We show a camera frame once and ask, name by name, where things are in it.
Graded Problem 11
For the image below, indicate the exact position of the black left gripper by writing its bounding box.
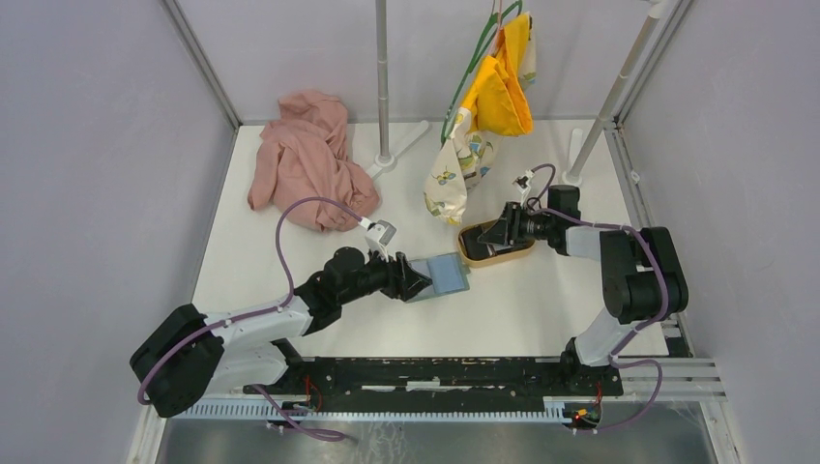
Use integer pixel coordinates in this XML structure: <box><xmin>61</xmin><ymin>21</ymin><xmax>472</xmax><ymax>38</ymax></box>
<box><xmin>338</xmin><ymin>242</ymin><xmax>432</xmax><ymax>305</ymax></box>

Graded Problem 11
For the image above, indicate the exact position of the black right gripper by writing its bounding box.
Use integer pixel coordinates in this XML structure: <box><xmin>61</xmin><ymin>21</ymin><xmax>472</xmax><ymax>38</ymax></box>
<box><xmin>477</xmin><ymin>202</ymin><xmax>554</xmax><ymax>247</ymax></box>

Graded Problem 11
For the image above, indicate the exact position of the yellow oval tray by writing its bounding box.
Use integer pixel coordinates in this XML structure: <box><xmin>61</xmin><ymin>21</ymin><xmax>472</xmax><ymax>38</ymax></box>
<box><xmin>456</xmin><ymin>220</ymin><xmax>536</xmax><ymax>268</ymax></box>

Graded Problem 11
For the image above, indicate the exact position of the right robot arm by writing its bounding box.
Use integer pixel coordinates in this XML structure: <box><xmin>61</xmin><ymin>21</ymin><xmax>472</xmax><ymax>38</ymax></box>
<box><xmin>477</xmin><ymin>185</ymin><xmax>688</xmax><ymax>394</ymax></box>

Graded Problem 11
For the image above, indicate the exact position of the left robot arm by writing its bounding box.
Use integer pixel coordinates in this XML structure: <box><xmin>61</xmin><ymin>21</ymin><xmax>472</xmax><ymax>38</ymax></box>
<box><xmin>129</xmin><ymin>246</ymin><xmax>433</xmax><ymax>418</ymax></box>

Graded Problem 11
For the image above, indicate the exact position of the black phone in tray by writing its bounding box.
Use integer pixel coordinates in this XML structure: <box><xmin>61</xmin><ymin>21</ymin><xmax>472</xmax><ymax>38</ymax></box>
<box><xmin>459</xmin><ymin>224</ymin><xmax>495</xmax><ymax>261</ymax></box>

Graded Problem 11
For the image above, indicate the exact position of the left metal rack pole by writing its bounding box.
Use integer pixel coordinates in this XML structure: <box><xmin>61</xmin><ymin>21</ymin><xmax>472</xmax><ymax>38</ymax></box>
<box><xmin>366</xmin><ymin>0</ymin><xmax>430</xmax><ymax>180</ymax></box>

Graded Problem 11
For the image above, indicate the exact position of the metal rack pole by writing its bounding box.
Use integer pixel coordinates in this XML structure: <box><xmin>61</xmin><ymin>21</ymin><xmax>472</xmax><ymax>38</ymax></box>
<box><xmin>560</xmin><ymin>0</ymin><xmax>674</xmax><ymax>189</ymax></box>
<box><xmin>366</xmin><ymin>0</ymin><xmax>430</xmax><ymax>180</ymax></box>

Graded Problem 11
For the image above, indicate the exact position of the cartoon print children's garment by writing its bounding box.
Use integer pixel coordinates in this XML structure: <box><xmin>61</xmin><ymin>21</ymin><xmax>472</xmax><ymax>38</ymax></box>
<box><xmin>423</xmin><ymin>13</ymin><xmax>537</xmax><ymax>225</ymax></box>

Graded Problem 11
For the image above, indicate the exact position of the pink crumpled garment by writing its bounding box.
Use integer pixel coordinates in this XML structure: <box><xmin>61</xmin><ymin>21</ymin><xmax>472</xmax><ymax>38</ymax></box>
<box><xmin>247</xmin><ymin>90</ymin><xmax>381</xmax><ymax>231</ymax></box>

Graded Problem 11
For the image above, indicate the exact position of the green clothes hanger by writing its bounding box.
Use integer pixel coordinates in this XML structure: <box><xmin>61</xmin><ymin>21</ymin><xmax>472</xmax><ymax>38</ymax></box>
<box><xmin>439</xmin><ymin>0</ymin><xmax>524</xmax><ymax>144</ymax></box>

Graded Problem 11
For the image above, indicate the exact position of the right metal rack pole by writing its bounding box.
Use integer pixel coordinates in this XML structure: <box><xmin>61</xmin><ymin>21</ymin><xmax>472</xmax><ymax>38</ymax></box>
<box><xmin>560</xmin><ymin>0</ymin><xmax>674</xmax><ymax>189</ymax></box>

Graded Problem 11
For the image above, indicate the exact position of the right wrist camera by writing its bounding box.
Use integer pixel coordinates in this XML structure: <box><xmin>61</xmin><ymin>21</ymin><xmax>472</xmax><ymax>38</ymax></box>
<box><xmin>512</xmin><ymin>169</ymin><xmax>535</xmax><ymax>207</ymax></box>

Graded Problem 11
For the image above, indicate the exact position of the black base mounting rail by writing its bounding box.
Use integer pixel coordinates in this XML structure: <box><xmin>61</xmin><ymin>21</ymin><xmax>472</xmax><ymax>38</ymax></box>
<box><xmin>264</xmin><ymin>357</ymin><xmax>624</xmax><ymax>413</ymax></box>

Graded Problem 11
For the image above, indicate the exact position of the white slotted cable duct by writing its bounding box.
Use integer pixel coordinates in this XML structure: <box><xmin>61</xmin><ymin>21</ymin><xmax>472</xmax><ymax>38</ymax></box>
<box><xmin>176</xmin><ymin>399</ymin><xmax>569</xmax><ymax>424</ymax></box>

